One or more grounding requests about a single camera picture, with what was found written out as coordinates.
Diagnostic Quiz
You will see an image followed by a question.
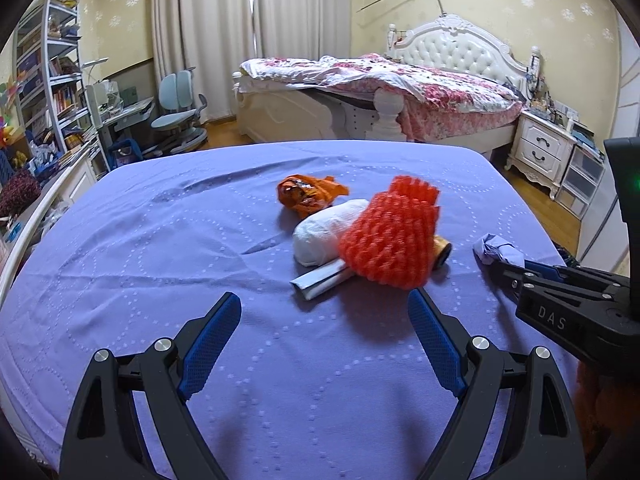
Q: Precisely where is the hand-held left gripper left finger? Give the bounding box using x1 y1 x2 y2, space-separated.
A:
59 291 243 480

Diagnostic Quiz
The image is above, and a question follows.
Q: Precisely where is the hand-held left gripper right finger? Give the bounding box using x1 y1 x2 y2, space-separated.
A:
407 290 586 480

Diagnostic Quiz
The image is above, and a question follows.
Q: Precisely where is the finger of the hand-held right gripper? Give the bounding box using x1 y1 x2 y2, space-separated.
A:
491 259 540 307
524 259 629 287

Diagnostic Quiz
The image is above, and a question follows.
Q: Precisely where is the silver wrapper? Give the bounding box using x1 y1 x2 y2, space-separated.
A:
472 232 526 267

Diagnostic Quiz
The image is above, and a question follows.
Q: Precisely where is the orange foam fruit net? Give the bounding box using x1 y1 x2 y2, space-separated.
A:
338 175 441 290

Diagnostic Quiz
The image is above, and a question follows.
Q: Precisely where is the person's right forearm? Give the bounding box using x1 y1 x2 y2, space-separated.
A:
572 360 640 461

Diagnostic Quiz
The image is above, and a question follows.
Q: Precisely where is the clear plastic drawer unit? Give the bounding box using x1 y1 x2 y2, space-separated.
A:
556 142 606 220

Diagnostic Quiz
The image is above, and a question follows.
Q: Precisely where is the purple tablecloth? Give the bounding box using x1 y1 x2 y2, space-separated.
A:
0 139 581 480

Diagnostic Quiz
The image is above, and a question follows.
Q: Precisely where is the flat silver wrapper strip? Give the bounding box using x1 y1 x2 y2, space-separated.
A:
290 259 353 302

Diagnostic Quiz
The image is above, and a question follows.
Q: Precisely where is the white nightstand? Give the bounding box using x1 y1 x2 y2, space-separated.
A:
505 110 576 200

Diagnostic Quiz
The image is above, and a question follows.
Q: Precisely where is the white tissue wad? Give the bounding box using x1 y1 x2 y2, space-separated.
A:
291 198 371 267

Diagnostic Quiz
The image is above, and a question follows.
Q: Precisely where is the orange snack wrapper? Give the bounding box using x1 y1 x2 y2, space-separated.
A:
276 174 350 220

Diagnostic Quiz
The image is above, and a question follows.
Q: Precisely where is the pink floral quilt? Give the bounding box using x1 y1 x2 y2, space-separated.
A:
239 52 523 143

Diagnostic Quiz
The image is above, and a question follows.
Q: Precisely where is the white wardrobe door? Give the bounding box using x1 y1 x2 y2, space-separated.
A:
582 7 640 278

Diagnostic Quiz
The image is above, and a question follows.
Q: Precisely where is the blue plastic stool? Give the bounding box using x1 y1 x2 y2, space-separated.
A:
107 140 143 168

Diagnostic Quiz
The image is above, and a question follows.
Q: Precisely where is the light blue desk chair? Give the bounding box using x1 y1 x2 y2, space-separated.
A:
150 70 210 156

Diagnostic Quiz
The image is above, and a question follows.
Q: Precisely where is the bed with floral quilt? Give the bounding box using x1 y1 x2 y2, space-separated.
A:
232 14 531 161

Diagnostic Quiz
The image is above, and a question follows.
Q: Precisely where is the dark red flower bunch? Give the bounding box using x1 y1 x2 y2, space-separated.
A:
0 170 43 217

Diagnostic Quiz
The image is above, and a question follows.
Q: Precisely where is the grey study desk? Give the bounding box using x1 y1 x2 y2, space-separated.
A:
100 97 156 171

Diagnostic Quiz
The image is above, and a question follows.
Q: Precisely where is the white desk lamp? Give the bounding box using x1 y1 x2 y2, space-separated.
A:
82 57 110 91

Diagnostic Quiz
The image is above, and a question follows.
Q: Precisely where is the white bookshelf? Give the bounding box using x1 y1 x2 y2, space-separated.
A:
12 0 101 171

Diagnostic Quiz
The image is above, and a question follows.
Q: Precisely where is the beige curtain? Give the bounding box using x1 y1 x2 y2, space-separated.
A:
150 0 261 126
252 0 353 63

